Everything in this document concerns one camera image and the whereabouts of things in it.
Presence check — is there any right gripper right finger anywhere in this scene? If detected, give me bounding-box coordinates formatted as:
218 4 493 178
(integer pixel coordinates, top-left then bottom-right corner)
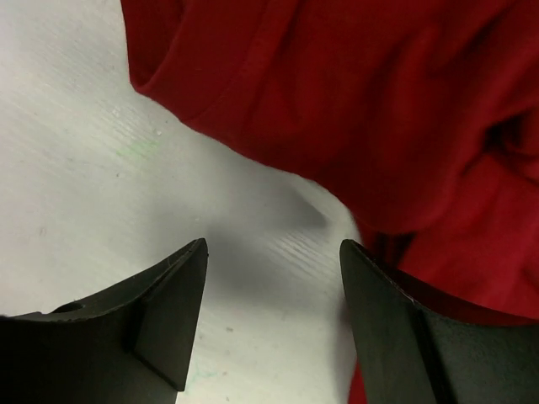
339 240 538 403

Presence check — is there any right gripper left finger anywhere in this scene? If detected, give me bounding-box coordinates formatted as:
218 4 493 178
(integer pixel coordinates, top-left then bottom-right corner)
1 239 208 404

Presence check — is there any dark red t-shirt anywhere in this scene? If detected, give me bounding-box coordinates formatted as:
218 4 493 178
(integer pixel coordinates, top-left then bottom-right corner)
119 0 539 404

